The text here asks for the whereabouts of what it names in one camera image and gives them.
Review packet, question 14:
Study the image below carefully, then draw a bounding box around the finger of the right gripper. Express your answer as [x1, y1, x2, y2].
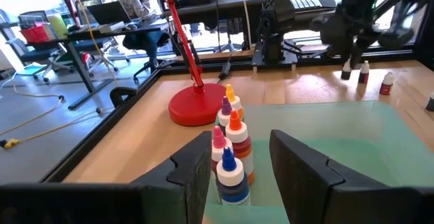
[350, 37, 366, 69]
[338, 43, 351, 62]

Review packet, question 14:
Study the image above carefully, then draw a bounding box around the black office chair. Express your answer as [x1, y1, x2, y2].
[121, 30, 177, 82]

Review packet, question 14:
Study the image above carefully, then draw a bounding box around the blue food coloring bottle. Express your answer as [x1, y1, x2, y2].
[216, 146, 252, 207]

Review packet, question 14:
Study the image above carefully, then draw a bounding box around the grey office chair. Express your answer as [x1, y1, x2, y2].
[6, 37, 74, 84]

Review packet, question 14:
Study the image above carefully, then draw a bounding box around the red desk lamp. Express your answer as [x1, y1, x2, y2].
[162, 0, 227, 128]

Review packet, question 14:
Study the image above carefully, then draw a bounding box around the yellow food coloring bottle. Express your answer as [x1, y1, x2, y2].
[224, 83, 245, 122]

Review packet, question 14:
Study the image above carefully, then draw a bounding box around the black side table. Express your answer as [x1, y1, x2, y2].
[162, 0, 292, 24]

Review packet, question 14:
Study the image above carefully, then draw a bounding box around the purple food coloring bottle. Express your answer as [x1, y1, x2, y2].
[216, 96, 235, 136]

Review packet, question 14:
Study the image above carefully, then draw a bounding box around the yellow floor cable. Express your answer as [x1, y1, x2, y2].
[0, 107, 104, 150]

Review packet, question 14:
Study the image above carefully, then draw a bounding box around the thin yellow hanging cable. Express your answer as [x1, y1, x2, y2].
[67, 0, 119, 89]

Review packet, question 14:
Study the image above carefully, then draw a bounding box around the cream floor cable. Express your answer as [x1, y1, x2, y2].
[0, 86, 66, 136]

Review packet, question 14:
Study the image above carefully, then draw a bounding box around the orange food coloring bottle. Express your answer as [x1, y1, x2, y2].
[224, 108, 256, 186]

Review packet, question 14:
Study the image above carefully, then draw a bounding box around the black rail clamp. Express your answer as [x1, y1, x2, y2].
[108, 86, 138, 109]

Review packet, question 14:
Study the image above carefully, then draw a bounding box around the pink food coloring bottle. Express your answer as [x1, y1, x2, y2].
[210, 125, 234, 176]

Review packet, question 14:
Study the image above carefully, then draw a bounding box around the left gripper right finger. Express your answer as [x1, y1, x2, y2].
[269, 129, 391, 224]

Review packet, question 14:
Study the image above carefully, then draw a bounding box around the teal translucent plastic bin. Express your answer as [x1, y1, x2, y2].
[203, 100, 434, 224]

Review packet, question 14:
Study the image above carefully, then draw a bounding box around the black office desk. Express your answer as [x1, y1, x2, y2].
[26, 16, 170, 111]

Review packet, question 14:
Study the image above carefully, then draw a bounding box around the grey plastic crate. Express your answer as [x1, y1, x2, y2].
[18, 10, 48, 26]

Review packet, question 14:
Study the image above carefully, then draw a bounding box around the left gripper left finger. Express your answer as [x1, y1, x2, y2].
[132, 130, 214, 224]

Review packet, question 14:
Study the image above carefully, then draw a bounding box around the person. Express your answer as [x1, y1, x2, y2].
[117, 0, 170, 71]

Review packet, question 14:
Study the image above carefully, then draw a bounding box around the white cable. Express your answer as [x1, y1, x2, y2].
[237, 0, 254, 50]

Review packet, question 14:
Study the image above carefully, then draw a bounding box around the red basket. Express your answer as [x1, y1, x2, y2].
[19, 23, 50, 44]

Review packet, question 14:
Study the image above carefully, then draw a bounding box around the yellow-green roll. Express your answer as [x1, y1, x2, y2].
[47, 13, 69, 40]

